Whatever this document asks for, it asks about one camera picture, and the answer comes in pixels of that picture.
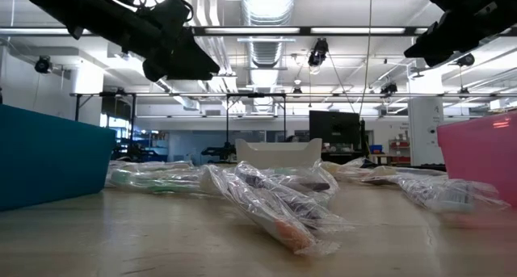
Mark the silver ventilation duct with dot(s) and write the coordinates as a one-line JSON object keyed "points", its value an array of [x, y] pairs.
{"points": [[497, 47], [266, 51]]}

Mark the white square column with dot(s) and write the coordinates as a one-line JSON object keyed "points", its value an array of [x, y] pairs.
{"points": [[424, 131]]}

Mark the pink plastic bin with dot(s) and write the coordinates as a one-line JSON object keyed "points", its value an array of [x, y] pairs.
{"points": [[480, 160]]}

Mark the red storage shelf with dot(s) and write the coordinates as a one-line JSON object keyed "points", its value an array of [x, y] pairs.
{"points": [[400, 152]]}

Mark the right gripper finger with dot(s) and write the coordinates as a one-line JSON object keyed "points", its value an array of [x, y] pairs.
{"points": [[430, 47]]}

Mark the black frame bar with lights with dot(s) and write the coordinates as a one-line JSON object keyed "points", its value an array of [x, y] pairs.
{"points": [[305, 30]]}

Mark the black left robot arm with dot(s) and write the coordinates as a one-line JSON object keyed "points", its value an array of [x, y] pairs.
{"points": [[81, 10]]}

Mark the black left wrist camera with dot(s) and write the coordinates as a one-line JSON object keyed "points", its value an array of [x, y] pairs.
{"points": [[169, 14]]}

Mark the blue crate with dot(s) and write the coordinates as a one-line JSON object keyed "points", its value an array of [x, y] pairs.
{"points": [[375, 149]]}

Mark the black hanging camera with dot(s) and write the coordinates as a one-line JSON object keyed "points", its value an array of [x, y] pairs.
{"points": [[319, 51], [467, 60], [42, 65], [388, 89]]}

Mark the teal plastic bin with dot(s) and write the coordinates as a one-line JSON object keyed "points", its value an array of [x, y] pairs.
{"points": [[48, 160]]}

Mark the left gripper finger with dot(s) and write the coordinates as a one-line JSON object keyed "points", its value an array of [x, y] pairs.
{"points": [[194, 65]]}

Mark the white plastic bin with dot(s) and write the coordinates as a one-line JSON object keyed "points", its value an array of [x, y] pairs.
{"points": [[278, 154]]}

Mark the small black robot arm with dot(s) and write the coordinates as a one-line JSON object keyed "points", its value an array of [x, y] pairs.
{"points": [[220, 151]]}

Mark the black workstation frame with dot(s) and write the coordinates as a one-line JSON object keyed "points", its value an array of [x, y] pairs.
{"points": [[256, 95]]}

